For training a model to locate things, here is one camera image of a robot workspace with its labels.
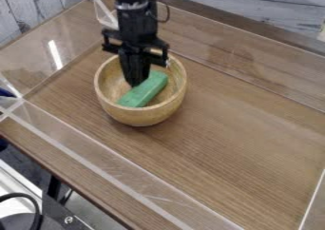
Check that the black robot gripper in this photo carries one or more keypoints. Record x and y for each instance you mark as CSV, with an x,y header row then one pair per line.
x,y
135,41

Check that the brown wooden bowl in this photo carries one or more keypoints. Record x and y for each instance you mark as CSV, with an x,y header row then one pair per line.
x,y
111,86

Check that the green rectangular block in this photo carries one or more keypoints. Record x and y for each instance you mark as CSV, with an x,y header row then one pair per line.
x,y
140,94

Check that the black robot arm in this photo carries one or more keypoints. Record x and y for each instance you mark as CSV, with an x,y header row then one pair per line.
x,y
135,4

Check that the black metal table leg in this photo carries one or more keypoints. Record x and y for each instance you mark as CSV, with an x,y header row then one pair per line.
x,y
53,188

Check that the clear acrylic corner bracket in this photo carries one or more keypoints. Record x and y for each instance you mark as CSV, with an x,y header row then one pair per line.
x,y
104,15

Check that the clear acrylic tray wall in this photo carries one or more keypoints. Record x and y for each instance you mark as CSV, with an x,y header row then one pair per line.
x,y
140,200

